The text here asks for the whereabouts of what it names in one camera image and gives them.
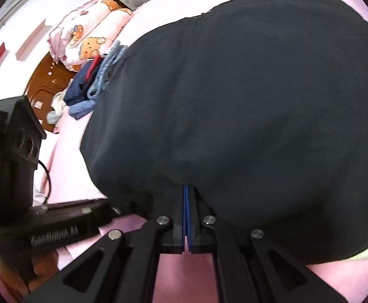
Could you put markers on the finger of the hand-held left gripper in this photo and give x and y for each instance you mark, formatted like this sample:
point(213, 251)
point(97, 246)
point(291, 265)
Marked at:
point(130, 208)

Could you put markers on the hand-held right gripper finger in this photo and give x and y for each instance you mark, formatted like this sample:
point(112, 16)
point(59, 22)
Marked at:
point(184, 214)
point(189, 214)

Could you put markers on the black garment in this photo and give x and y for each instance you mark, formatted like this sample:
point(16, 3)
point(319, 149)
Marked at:
point(234, 101)

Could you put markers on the person's left hand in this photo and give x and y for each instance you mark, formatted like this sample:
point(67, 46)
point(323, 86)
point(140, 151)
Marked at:
point(45, 265)

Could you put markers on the pink bed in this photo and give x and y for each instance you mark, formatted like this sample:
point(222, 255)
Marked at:
point(70, 178)

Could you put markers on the white crumpled cloth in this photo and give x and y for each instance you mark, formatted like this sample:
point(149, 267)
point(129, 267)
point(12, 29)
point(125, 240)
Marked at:
point(57, 107)

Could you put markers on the blue folded cloth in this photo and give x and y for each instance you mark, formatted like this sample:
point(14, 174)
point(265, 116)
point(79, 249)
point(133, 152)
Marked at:
point(83, 109)

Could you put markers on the wooden headboard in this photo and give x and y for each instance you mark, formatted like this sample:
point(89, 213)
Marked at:
point(46, 79)

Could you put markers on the light blue garment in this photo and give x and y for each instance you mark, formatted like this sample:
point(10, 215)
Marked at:
point(108, 66)

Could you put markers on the pink bear print pillow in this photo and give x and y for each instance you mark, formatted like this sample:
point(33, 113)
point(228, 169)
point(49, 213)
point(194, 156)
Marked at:
point(108, 38)
point(67, 28)

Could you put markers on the pink wall shelf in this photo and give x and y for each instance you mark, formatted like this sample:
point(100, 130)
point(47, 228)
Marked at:
point(30, 39)

